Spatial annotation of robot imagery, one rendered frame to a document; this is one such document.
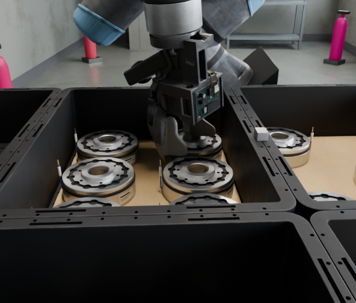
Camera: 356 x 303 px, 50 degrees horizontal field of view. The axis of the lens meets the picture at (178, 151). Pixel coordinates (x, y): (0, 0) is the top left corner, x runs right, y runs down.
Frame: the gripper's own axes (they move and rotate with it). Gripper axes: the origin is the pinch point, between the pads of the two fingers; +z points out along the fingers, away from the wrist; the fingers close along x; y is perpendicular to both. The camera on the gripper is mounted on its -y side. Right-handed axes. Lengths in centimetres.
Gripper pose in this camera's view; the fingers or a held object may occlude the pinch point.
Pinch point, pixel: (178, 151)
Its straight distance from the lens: 63.7
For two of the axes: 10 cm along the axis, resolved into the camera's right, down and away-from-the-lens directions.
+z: 1.0, 8.4, 5.3
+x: 6.6, -4.5, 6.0
